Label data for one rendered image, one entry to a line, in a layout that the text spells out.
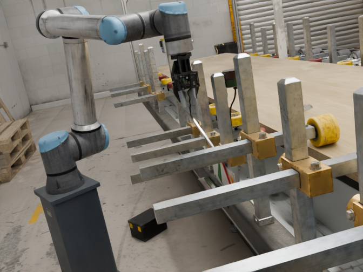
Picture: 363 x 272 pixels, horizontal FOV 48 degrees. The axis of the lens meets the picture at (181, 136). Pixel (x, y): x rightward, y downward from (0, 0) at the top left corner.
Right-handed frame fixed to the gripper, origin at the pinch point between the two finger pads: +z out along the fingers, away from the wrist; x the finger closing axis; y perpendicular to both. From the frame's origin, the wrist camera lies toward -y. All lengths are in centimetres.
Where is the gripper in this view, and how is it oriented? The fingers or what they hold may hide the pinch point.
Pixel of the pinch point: (189, 109)
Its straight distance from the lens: 143.9
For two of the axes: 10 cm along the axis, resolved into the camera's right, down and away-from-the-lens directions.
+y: 2.1, 2.3, -9.5
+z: 1.8, 9.5, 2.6
